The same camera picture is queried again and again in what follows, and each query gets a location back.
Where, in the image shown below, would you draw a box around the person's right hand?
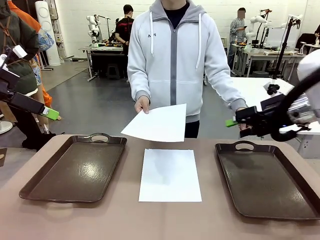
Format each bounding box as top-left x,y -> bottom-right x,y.
134,95 -> 151,115

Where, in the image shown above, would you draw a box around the white table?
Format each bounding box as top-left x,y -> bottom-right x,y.
229,76 -> 301,137

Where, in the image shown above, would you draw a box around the brown plastic serving tray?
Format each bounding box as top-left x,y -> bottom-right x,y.
18,132 -> 128,204
214,140 -> 320,221

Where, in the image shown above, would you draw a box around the person in black red shirt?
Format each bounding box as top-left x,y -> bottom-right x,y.
114,4 -> 136,79

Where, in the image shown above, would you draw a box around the grey background work table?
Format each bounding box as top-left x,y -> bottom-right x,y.
79,45 -> 131,82

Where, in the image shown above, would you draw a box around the white background work tables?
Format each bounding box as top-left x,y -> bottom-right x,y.
231,43 -> 310,77

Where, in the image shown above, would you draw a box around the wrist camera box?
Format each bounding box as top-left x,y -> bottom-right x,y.
259,83 -> 286,111
0,44 -> 28,78

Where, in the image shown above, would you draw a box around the black trousers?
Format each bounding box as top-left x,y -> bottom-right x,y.
17,109 -> 57,152

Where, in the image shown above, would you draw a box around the black tripod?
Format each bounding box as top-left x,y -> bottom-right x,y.
271,14 -> 302,80

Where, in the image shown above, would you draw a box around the white round fan base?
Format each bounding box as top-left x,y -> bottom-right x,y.
0,119 -> 13,135

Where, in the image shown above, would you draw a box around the blue patterned garment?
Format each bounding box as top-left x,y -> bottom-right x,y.
31,27 -> 55,86

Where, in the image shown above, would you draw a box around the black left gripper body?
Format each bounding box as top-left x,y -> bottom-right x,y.
0,72 -> 20,102

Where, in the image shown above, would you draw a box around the dark green padded jacket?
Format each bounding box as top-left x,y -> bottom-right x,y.
0,0 -> 41,97

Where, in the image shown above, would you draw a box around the person's left forearm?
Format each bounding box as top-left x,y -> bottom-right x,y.
209,67 -> 248,112

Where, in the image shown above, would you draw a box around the white wall electrical panel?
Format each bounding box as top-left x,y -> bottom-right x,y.
55,32 -> 66,58

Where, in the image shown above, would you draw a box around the white A4 paper sheet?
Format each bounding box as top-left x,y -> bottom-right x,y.
120,103 -> 188,143

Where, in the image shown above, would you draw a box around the person in white grey hoodie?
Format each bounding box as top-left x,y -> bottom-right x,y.
126,0 -> 233,139

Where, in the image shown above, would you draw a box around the person's right forearm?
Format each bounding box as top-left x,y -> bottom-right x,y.
130,67 -> 152,103

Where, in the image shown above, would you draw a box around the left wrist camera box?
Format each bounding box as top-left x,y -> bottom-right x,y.
0,44 -> 28,78

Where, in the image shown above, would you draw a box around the black chair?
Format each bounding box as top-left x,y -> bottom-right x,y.
296,33 -> 318,51

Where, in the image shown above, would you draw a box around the white A4 paper stack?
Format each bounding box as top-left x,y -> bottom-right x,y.
138,148 -> 203,203

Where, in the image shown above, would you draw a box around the white tower air conditioner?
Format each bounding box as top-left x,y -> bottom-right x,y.
34,0 -> 62,67

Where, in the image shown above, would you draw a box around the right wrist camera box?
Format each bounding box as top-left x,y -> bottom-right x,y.
259,83 -> 286,111

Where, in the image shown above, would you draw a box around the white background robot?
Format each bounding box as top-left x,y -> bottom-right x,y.
86,14 -> 101,48

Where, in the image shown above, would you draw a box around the person's left hand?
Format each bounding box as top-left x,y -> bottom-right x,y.
235,106 -> 249,132

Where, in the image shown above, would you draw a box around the person in plaid shirt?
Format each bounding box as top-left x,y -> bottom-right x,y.
227,7 -> 248,75

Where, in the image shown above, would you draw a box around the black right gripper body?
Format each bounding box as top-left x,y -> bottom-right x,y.
251,109 -> 289,138

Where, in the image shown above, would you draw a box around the beige mannequin leg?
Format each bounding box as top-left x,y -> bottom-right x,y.
32,84 -> 63,121

